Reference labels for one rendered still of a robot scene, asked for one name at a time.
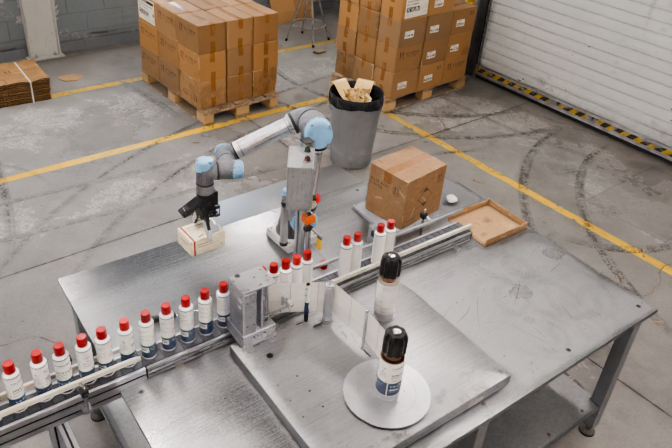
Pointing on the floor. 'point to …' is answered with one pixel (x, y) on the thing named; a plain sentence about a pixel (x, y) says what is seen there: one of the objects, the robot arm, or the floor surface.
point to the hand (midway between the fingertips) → (201, 233)
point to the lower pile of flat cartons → (23, 83)
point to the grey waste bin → (352, 137)
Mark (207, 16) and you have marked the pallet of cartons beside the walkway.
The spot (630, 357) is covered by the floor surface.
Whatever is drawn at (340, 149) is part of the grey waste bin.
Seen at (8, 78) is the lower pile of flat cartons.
